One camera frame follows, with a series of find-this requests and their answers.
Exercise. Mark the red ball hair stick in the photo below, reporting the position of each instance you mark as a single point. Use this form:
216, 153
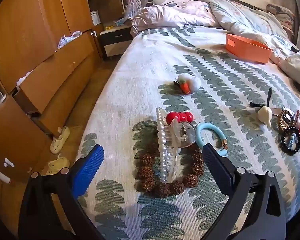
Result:
180, 117

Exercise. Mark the pearl transparent hair claw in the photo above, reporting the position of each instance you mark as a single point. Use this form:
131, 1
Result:
171, 140

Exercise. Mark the light blue bangle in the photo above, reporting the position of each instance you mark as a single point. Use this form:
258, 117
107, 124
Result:
214, 131

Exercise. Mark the leaf patterned bedspread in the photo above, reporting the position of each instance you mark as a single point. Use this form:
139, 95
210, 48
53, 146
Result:
124, 123

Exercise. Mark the orange plastic basket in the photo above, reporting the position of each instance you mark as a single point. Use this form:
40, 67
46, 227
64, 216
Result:
247, 49

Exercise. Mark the wooden wardrobe with drawers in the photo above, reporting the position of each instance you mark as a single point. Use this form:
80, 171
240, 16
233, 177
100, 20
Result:
40, 83

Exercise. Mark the cream clog shoe lower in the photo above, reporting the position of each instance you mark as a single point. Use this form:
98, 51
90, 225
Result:
54, 166

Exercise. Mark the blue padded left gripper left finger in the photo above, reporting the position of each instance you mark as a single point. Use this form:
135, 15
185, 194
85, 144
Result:
84, 170

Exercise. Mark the pink crumpled duvet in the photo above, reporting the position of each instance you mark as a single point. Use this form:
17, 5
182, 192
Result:
174, 14

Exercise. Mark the plastic bag in drawer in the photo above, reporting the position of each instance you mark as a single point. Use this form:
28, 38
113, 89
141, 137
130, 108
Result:
66, 39

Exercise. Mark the white pompom carrot hair clip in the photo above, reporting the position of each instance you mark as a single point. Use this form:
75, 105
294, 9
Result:
187, 83

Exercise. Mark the black white nightstand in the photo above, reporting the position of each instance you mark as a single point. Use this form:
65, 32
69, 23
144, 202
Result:
115, 41

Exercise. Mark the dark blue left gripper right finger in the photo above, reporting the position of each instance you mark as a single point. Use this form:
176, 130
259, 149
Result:
221, 168

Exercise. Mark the floral blue white duvet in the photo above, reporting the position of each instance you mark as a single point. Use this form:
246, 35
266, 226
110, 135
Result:
259, 26

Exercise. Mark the patterned pillow right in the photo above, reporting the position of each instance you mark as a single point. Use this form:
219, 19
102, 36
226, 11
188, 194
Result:
283, 15

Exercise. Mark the hanging plastic bag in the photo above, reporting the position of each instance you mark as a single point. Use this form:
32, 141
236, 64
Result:
134, 7

